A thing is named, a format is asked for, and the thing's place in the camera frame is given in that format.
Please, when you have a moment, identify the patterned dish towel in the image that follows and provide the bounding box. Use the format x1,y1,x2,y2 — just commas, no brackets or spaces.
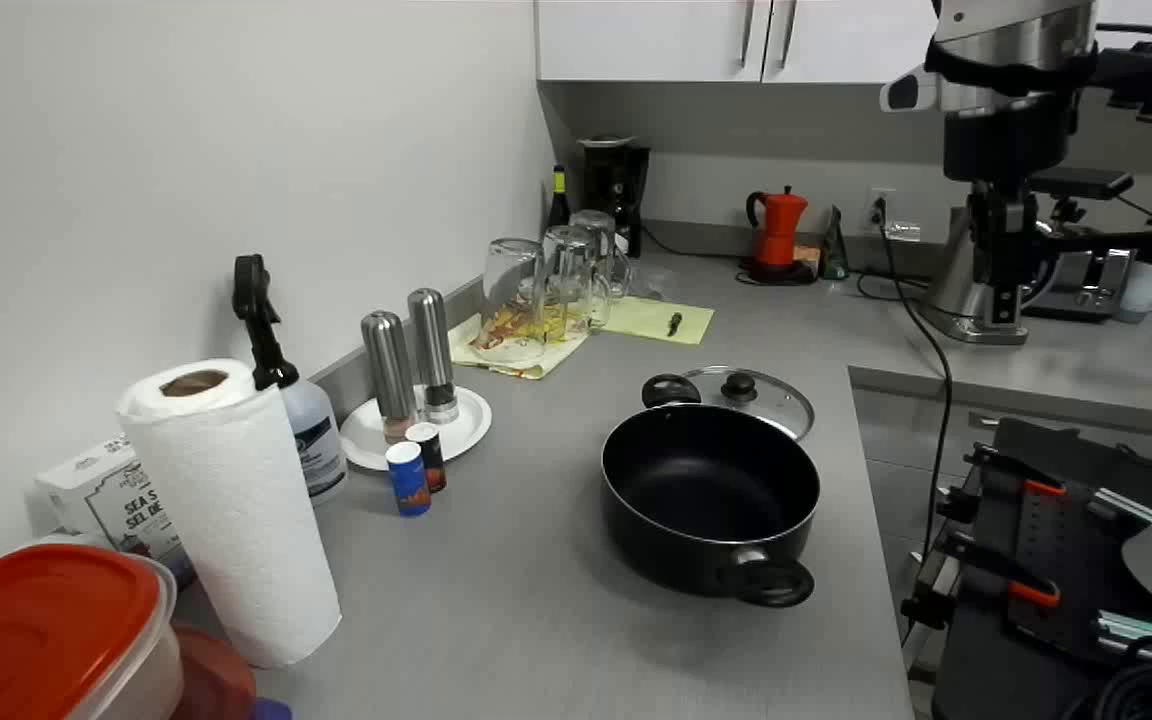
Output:
449,302,591,380

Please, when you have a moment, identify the glass lid with black knob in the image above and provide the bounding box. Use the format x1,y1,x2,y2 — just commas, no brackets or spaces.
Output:
641,362,817,441

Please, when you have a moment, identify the black cooking pot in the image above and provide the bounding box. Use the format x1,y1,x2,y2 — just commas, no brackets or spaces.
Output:
600,409,824,606

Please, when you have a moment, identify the black pegboard cart with clamps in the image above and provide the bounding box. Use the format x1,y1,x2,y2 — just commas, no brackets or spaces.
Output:
903,419,1152,720

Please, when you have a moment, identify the black coffee maker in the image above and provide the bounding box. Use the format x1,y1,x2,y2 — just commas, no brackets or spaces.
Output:
579,135,648,251

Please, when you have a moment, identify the spray bottle with black trigger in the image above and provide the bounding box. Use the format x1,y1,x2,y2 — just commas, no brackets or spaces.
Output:
231,251,350,495

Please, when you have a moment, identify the yellow notepad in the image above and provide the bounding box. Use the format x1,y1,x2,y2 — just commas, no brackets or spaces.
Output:
603,294,713,349

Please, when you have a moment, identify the left upturned drinking glass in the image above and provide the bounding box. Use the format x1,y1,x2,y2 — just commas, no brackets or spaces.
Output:
483,234,546,333

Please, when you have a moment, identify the white paper towel roll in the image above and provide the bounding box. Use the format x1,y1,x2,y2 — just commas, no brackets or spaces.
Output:
115,358,344,668

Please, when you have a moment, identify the steel electric kettle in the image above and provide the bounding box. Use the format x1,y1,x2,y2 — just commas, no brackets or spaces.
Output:
922,206,1029,343

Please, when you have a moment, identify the blue capped spice jar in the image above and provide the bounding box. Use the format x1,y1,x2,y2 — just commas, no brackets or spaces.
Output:
383,441,427,515

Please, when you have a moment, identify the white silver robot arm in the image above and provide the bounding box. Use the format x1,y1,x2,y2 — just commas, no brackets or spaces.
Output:
880,0,1152,343

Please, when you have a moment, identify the black camera on stand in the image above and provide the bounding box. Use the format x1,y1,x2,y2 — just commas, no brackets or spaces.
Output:
1022,169,1152,324

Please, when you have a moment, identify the red moka pot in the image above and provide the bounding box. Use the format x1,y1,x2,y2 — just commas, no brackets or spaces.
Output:
746,185,817,284

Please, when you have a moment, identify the dark small spice jar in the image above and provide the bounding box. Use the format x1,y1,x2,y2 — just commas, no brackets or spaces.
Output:
408,425,449,493

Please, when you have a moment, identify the black power cable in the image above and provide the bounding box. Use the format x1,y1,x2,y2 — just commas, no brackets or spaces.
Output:
872,197,960,564

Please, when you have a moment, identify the middle upturned drinking glass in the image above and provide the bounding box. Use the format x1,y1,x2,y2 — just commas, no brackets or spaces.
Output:
546,223,591,324

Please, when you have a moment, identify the left steel pepper mill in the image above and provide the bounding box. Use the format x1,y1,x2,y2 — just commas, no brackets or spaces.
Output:
359,313,417,443

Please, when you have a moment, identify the dark wine bottle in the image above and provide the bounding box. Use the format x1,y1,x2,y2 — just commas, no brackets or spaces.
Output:
546,164,572,226

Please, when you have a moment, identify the white round plate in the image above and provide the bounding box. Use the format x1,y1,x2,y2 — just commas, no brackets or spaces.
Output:
342,389,494,471

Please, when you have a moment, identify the right upturned drinking glass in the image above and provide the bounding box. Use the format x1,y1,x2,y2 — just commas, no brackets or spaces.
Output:
572,206,627,291

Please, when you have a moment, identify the right steel salt mill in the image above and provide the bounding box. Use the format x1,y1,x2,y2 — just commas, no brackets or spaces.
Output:
408,287,461,425

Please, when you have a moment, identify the upturned drinking glass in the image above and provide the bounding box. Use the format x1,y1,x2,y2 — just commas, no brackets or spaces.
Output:
572,206,627,291
546,223,591,324
483,234,546,333

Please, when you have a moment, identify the white salt box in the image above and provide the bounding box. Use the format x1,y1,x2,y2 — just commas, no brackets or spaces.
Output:
28,434,193,580

